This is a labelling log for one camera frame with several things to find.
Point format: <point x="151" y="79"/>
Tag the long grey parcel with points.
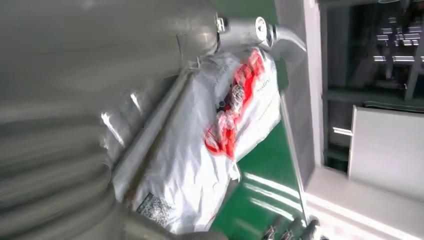
<point x="185" y="172"/>

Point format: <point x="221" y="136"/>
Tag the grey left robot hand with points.
<point x="99" y="49"/>

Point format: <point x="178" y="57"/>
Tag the white board panel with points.
<point x="387" y="145"/>

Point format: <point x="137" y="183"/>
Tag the dark metal shelf rack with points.
<point x="371" y="66"/>

